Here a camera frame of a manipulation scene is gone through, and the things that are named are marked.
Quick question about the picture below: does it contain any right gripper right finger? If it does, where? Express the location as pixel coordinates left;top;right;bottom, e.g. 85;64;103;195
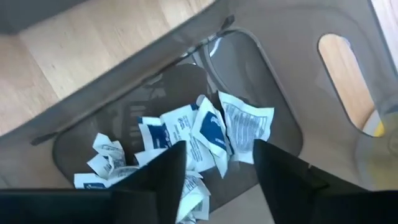
252;138;398;224

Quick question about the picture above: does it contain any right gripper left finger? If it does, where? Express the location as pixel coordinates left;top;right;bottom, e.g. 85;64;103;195
0;140;187;224

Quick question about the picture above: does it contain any blue white alcohol pad packet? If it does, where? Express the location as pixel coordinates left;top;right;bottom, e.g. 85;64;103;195
136;116;172;151
134;147;169;167
92;133;127;169
86;154;140;182
175;170;212;224
190;96;233;179
217;90;275;165
159;103;216;173
73;172;113;190

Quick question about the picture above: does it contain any brown translucent plastic bin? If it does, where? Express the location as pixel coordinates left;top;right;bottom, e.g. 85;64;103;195
0;0;398;224

